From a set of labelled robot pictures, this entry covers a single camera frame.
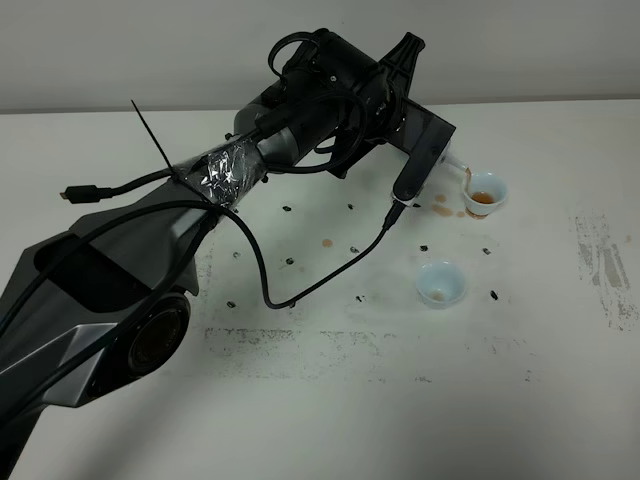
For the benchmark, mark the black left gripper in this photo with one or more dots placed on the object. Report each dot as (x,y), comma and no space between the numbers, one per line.
(331,89)

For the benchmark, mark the light blue porcelain teapot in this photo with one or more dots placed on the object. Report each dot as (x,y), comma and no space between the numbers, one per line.
(450,159)

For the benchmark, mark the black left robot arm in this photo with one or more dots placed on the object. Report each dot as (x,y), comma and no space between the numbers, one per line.
(106,302)

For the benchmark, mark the far light blue teacup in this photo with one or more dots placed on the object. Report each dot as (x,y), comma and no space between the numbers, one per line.
(483,193)

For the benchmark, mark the light blue teacup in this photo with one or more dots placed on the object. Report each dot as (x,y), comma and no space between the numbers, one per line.
(483,193)
(441,284)

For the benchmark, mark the near light blue teacup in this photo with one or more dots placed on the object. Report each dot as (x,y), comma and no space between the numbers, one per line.
(441,284)

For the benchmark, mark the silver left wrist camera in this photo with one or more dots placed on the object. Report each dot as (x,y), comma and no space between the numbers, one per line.
(425,138)

